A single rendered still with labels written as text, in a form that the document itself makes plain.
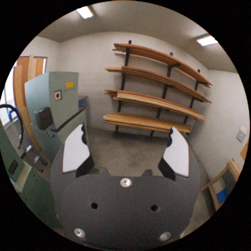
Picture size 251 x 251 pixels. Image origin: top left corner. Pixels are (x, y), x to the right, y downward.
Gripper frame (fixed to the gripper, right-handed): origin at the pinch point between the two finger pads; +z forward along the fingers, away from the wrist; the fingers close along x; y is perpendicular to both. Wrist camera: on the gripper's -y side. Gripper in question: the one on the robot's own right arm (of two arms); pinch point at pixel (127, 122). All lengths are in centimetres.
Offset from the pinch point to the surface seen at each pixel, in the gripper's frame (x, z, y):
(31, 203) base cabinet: -68, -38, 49
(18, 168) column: -79, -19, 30
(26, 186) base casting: -68, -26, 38
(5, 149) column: -77, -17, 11
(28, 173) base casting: -70, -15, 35
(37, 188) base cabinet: -70, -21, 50
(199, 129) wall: 231, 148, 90
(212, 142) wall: 232, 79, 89
